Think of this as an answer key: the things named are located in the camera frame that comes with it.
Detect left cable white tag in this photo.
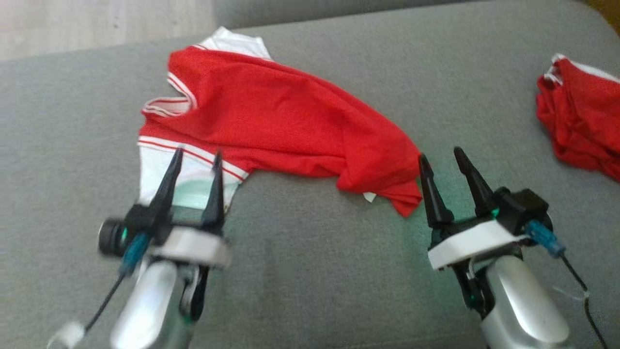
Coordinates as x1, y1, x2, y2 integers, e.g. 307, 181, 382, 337
46, 319, 86, 349

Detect blue-plug black cable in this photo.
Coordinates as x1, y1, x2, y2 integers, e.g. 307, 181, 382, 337
525, 220, 609, 349
84, 232, 152, 336

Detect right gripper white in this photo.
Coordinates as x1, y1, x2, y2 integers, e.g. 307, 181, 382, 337
418, 147, 527, 271

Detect red white basketball jersey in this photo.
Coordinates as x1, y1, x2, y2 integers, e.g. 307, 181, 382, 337
138, 26, 423, 218

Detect cable white tag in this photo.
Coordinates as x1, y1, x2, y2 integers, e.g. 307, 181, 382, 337
46, 319, 86, 349
552, 286, 590, 300

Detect left blue-plug black cable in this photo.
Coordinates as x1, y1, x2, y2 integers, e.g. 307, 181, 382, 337
84, 232, 152, 336

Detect right cable white tag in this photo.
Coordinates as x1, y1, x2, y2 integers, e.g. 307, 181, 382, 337
552, 286, 590, 300

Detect red white basketball shorts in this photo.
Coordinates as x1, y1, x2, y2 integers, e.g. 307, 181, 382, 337
535, 53, 620, 183

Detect right blue-plug black cable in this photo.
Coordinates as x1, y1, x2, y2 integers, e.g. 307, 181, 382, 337
525, 220, 609, 349

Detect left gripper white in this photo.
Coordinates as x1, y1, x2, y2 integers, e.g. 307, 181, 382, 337
145, 148, 233, 270

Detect yellow furniture panel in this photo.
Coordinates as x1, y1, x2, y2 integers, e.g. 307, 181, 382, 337
585, 0, 620, 35

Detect grey sofa seat cushion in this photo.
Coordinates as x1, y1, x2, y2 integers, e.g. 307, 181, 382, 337
0, 0, 620, 349

